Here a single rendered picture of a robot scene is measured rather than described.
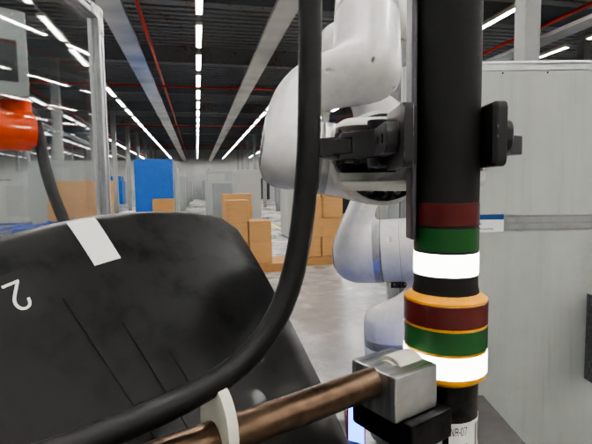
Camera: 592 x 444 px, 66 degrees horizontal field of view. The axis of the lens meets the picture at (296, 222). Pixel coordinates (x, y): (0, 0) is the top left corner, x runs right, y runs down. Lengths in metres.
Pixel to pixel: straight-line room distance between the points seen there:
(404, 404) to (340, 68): 0.41
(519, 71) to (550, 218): 0.67
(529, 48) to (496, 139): 6.99
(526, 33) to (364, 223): 6.53
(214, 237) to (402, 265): 0.55
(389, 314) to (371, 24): 0.49
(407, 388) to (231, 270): 0.14
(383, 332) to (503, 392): 1.64
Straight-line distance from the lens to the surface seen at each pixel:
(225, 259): 0.31
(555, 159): 2.35
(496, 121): 0.25
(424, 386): 0.24
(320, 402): 0.20
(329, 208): 8.37
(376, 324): 0.86
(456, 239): 0.24
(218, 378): 0.18
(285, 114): 0.47
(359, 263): 0.83
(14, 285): 0.25
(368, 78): 0.57
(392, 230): 0.84
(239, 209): 7.66
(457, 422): 0.27
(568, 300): 2.45
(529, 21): 7.33
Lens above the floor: 1.46
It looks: 5 degrees down
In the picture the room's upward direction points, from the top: 1 degrees counter-clockwise
